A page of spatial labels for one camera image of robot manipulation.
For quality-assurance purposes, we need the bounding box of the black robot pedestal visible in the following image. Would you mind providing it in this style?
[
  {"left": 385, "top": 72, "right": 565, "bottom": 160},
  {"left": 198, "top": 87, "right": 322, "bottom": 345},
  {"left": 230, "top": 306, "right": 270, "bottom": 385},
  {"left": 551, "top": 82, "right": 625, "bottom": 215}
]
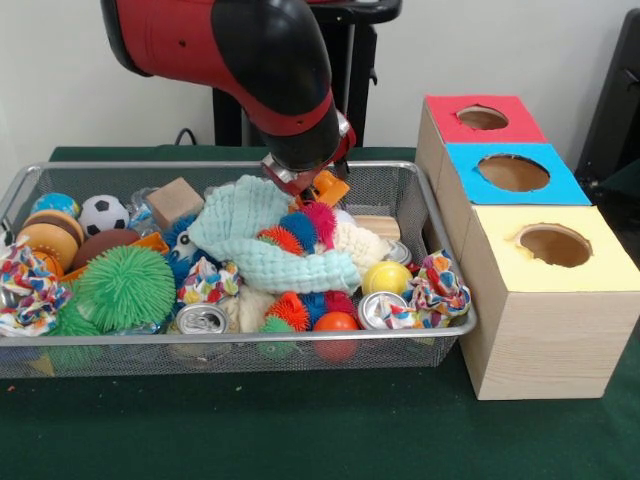
[{"left": 210, "top": 0, "right": 403, "bottom": 148}]

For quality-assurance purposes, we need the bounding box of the yellow ball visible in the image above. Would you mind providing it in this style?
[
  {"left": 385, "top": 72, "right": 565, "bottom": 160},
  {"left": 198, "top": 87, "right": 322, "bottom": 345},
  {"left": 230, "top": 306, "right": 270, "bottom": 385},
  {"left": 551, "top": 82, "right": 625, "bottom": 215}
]
[{"left": 362, "top": 261, "right": 413, "bottom": 298}]

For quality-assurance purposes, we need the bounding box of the crushed silver can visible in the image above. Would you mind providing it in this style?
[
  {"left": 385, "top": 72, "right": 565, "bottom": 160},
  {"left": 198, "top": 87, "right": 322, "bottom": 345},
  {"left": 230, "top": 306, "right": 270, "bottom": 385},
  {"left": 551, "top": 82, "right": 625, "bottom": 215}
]
[{"left": 357, "top": 291, "right": 409, "bottom": 331}]

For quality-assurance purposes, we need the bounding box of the mint green cloth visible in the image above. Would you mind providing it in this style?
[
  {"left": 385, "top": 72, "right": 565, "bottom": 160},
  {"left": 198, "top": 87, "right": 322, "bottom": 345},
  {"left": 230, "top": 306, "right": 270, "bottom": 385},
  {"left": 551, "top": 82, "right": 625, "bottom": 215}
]
[{"left": 188, "top": 175, "right": 361, "bottom": 294}]

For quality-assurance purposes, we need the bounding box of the orange plastic tray block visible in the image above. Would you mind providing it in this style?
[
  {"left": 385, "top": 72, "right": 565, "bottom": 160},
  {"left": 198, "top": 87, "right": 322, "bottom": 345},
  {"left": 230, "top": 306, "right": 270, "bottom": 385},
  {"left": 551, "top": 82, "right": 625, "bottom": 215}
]
[{"left": 295, "top": 170, "right": 351, "bottom": 209}]

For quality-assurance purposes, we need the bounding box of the colourful rope knot toy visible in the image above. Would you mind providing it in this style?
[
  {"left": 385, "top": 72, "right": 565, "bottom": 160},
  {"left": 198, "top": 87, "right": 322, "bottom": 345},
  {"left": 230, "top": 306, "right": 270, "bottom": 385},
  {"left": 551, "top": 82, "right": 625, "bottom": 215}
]
[{"left": 0, "top": 243, "right": 73, "bottom": 336}]

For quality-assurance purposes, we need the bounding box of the brown wooden cube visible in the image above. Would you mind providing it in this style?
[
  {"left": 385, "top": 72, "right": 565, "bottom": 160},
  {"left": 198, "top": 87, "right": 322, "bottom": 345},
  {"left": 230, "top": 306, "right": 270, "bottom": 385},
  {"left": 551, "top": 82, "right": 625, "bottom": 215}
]
[{"left": 148, "top": 178, "right": 206, "bottom": 233}]

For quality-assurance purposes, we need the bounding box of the wire mesh bin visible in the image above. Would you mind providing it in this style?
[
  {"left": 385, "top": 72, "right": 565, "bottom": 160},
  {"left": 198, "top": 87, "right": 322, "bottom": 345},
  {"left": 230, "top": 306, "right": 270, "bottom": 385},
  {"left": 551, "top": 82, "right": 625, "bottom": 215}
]
[{"left": 0, "top": 160, "right": 479, "bottom": 377}]

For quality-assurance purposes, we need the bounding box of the black floor stand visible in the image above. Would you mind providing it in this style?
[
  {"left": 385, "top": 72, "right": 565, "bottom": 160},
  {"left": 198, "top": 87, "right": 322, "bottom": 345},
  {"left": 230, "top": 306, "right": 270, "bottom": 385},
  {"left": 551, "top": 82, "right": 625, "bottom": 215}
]
[{"left": 578, "top": 8, "right": 640, "bottom": 201}]

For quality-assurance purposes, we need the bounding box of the small soccer ball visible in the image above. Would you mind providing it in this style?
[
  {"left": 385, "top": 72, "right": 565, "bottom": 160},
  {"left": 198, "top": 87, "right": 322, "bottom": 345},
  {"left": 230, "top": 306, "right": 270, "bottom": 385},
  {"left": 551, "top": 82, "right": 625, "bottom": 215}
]
[{"left": 78, "top": 195, "right": 131, "bottom": 239}]

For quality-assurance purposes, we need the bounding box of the red-orange ball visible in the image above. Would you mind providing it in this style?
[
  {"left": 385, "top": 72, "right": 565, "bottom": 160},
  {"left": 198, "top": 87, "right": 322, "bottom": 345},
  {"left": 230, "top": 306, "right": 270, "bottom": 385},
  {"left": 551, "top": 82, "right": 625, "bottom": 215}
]
[{"left": 313, "top": 311, "right": 359, "bottom": 361}]

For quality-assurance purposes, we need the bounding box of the multicolour spiky caterpillar toy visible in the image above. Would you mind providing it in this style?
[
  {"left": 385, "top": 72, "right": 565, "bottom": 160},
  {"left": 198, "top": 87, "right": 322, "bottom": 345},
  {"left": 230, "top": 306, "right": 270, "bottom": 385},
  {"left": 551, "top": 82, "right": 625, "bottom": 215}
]
[
  {"left": 258, "top": 290, "right": 359, "bottom": 336},
  {"left": 258, "top": 203, "right": 339, "bottom": 256}
]

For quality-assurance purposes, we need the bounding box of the green cloth table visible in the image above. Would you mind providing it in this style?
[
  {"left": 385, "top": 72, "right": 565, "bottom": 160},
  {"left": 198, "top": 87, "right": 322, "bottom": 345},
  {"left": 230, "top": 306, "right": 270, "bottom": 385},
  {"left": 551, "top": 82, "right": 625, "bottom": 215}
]
[{"left": 0, "top": 145, "right": 640, "bottom": 480}]

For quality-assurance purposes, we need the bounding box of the colourful polka-dot cloth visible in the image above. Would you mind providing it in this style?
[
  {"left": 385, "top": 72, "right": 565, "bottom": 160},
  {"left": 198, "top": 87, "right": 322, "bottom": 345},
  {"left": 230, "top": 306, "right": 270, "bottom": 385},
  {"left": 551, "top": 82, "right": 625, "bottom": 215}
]
[{"left": 385, "top": 250, "right": 471, "bottom": 328}]

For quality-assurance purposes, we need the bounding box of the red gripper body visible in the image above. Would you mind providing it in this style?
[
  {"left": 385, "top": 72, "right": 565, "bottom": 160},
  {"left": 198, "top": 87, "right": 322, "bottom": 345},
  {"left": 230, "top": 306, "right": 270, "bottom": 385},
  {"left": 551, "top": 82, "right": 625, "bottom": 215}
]
[{"left": 262, "top": 110, "right": 357, "bottom": 198}]

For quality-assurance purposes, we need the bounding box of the large green spiky ball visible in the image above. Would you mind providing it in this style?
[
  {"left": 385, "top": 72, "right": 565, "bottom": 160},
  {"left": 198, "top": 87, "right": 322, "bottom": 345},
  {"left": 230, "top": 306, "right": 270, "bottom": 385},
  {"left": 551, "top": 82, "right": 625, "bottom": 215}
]
[{"left": 75, "top": 245, "right": 178, "bottom": 331}]

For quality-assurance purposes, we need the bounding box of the wooden box with three holes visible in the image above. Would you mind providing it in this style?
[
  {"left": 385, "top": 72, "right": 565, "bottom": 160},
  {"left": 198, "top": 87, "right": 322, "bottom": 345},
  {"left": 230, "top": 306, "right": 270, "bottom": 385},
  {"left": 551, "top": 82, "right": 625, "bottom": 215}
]
[{"left": 415, "top": 95, "right": 640, "bottom": 401}]

